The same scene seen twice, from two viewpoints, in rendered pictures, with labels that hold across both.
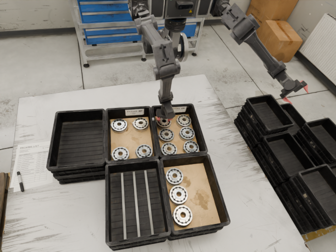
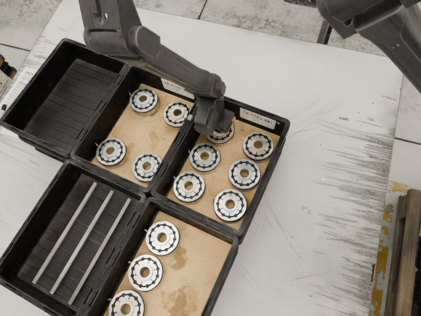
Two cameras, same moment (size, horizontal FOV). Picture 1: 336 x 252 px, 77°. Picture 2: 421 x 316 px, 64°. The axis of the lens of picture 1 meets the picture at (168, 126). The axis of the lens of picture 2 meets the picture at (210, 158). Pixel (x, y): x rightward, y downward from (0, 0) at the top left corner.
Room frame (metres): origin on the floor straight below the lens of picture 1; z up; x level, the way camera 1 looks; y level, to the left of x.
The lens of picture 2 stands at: (0.55, -0.37, 1.88)
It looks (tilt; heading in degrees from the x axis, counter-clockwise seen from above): 67 degrees down; 54
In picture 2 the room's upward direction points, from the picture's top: 11 degrees counter-clockwise
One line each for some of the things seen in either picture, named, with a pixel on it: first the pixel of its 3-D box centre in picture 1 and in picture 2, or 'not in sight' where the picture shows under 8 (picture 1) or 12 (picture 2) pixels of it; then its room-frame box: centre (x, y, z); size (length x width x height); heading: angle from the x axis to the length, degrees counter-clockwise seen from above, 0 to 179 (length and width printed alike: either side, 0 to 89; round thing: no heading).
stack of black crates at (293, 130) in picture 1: (284, 124); not in sight; (1.63, -1.29, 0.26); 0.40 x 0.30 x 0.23; 26
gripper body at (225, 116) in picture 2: (165, 110); (215, 111); (0.89, 0.04, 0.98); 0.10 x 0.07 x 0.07; 107
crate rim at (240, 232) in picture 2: (177, 128); (222, 157); (0.81, -0.07, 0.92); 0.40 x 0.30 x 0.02; 18
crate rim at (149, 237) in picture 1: (136, 197); (71, 235); (0.34, 0.10, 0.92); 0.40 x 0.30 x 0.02; 18
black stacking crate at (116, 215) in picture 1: (136, 200); (79, 237); (0.34, 0.10, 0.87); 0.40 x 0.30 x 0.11; 18
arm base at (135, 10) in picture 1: (140, 12); not in sight; (1.14, 0.25, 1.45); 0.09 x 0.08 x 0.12; 116
